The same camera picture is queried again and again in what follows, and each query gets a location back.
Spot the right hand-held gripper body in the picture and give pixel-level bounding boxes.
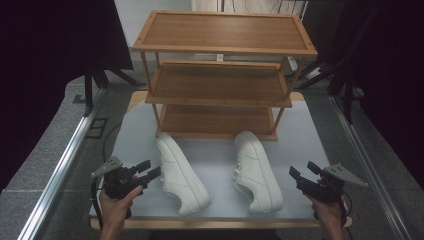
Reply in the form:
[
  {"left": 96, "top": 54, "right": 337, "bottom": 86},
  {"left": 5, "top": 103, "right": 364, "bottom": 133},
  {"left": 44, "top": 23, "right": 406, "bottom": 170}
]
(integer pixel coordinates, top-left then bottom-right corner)
[{"left": 297, "top": 162, "right": 370, "bottom": 204}]

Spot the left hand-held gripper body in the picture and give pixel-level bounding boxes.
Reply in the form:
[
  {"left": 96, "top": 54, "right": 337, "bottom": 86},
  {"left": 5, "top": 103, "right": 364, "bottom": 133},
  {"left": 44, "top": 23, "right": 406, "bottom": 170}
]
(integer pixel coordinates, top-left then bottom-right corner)
[{"left": 91, "top": 156, "right": 150, "bottom": 220}]

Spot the white sneaker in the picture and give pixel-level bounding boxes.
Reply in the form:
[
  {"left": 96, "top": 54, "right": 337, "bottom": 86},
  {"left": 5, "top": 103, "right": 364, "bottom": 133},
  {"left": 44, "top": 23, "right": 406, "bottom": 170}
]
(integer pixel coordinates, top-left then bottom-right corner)
[
  {"left": 232, "top": 129, "right": 285, "bottom": 215},
  {"left": 155, "top": 131, "right": 212, "bottom": 217}
]

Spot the wooden three-tier shoe rack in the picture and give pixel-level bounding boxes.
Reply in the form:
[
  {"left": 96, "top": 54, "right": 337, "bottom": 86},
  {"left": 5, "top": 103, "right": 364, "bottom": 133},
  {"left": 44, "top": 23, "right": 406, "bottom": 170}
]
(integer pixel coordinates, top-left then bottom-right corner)
[{"left": 131, "top": 9, "right": 319, "bottom": 142}]

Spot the person's right hand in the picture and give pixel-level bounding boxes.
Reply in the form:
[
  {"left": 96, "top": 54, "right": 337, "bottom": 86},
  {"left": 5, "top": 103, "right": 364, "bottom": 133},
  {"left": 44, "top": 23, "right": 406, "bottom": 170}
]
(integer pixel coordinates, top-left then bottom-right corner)
[{"left": 305, "top": 193, "right": 345, "bottom": 232}]

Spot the person's left hand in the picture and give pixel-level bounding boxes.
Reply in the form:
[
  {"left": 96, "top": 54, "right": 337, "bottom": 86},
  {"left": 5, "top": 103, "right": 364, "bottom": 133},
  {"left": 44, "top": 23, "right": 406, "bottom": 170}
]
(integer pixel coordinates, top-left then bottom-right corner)
[{"left": 98, "top": 185, "right": 145, "bottom": 227}]

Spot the white table mat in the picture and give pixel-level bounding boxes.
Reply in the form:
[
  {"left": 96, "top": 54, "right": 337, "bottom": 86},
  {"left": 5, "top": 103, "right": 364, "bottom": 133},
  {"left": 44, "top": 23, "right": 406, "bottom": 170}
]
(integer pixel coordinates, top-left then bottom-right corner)
[{"left": 88, "top": 99, "right": 350, "bottom": 221}]

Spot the black metal stand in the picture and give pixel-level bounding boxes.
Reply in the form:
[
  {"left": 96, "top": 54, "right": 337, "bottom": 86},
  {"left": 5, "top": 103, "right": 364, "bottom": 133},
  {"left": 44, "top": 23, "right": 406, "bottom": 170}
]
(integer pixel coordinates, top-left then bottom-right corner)
[
  {"left": 285, "top": 54, "right": 365, "bottom": 125},
  {"left": 82, "top": 58, "right": 148, "bottom": 118}
]

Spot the dark curtain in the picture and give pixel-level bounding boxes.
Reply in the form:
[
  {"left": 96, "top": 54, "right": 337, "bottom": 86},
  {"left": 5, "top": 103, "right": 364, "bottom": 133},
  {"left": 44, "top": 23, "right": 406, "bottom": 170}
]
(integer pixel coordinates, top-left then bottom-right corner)
[
  {"left": 301, "top": 0, "right": 424, "bottom": 191},
  {"left": 0, "top": 0, "right": 135, "bottom": 194}
]

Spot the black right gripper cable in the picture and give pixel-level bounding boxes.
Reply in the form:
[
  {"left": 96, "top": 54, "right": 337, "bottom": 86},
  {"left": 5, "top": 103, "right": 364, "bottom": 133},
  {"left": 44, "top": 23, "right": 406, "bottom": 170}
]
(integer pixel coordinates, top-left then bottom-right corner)
[{"left": 337, "top": 190, "right": 354, "bottom": 232}]

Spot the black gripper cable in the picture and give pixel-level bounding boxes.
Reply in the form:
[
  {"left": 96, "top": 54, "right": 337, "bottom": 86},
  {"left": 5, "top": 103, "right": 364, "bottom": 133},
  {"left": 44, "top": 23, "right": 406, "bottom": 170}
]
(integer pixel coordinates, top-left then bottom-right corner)
[
  {"left": 337, "top": 190, "right": 354, "bottom": 232},
  {"left": 90, "top": 175, "right": 105, "bottom": 231}
]

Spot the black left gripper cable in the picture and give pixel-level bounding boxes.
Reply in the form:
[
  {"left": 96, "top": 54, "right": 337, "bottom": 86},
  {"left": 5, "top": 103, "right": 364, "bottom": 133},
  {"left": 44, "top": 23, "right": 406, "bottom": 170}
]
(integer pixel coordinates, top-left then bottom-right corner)
[{"left": 90, "top": 175, "right": 105, "bottom": 231}]

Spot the black floor cable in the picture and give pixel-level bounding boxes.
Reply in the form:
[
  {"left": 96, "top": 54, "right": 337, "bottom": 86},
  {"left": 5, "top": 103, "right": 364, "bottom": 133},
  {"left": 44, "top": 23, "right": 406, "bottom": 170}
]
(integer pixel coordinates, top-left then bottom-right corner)
[{"left": 102, "top": 121, "right": 123, "bottom": 165}]

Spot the metal floor rail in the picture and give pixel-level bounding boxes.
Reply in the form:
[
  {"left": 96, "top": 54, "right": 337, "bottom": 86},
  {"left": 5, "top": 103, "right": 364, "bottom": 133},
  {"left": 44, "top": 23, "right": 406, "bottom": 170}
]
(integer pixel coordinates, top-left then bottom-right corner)
[
  {"left": 16, "top": 87, "right": 108, "bottom": 240},
  {"left": 327, "top": 94, "right": 415, "bottom": 240}
]

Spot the black floor socket frame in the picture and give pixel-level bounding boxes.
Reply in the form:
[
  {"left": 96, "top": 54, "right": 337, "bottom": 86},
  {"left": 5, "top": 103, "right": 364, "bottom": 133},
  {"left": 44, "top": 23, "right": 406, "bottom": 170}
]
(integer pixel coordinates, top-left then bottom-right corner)
[{"left": 85, "top": 116, "right": 109, "bottom": 140}]

